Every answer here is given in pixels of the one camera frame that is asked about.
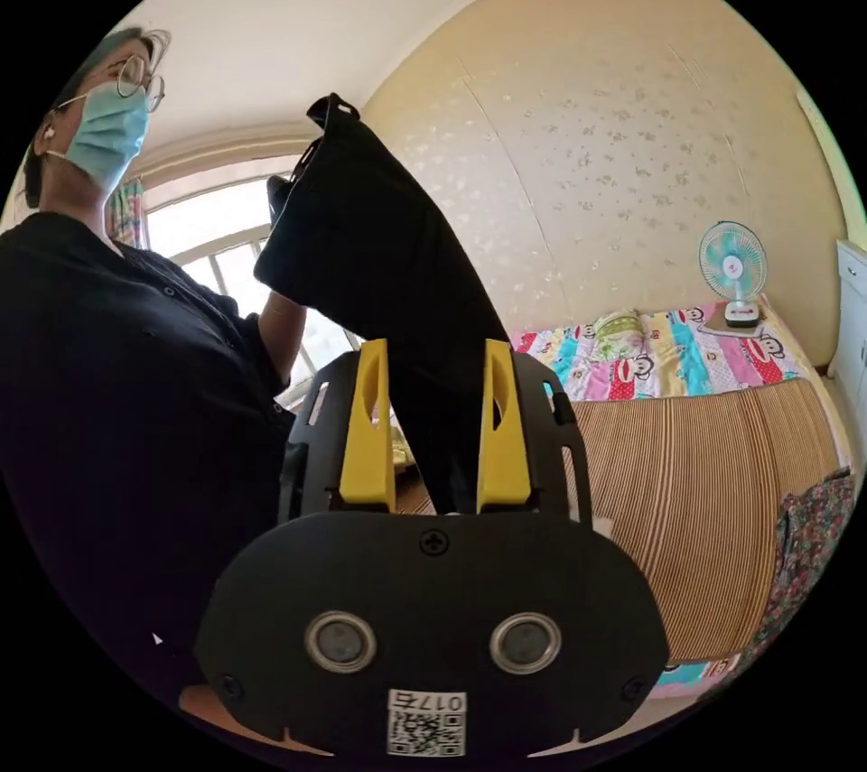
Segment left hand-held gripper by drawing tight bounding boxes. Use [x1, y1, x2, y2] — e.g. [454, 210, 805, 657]
[266, 174, 295, 226]

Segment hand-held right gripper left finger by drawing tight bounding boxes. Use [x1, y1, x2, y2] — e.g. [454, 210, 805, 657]
[338, 338, 398, 510]

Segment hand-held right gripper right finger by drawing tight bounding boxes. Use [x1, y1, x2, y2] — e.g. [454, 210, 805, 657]
[476, 338, 534, 515]

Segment black pants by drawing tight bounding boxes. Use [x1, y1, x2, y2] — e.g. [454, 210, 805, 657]
[253, 92, 513, 516]

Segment person's left forearm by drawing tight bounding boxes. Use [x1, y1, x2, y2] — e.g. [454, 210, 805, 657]
[259, 289, 307, 395]

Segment person's right hand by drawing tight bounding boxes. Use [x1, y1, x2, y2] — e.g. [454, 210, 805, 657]
[178, 684, 334, 758]

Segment window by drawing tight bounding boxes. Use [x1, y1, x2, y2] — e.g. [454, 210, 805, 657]
[144, 174, 364, 397]

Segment floral curtain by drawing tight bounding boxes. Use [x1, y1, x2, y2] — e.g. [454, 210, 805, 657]
[107, 175, 147, 252]

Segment green floral pillow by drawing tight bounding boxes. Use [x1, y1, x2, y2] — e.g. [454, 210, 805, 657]
[594, 308, 645, 341]

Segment bed with striped woven mat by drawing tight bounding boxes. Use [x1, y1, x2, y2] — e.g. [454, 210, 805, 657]
[391, 302, 856, 700]

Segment person's body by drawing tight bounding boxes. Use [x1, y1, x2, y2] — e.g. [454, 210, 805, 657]
[0, 26, 301, 712]

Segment small white table fan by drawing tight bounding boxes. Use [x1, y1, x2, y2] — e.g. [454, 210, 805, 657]
[697, 219, 770, 330]

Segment dark floral garment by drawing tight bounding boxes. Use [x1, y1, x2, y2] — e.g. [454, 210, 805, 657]
[743, 465, 859, 675]

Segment white cupboard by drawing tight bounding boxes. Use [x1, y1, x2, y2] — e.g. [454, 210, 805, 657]
[827, 237, 867, 424]

